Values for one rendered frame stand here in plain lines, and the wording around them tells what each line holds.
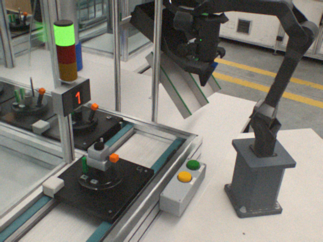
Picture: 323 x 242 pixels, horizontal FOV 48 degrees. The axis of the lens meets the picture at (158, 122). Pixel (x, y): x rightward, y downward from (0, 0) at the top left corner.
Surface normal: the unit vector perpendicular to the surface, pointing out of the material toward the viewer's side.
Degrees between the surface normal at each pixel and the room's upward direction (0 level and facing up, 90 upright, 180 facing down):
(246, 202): 90
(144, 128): 90
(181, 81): 45
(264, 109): 61
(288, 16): 71
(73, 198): 0
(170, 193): 0
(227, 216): 0
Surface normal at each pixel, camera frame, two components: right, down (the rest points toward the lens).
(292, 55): -0.55, 0.76
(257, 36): -0.56, 0.41
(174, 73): 0.59, -0.36
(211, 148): 0.04, -0.86
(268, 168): 0.18, 0.51
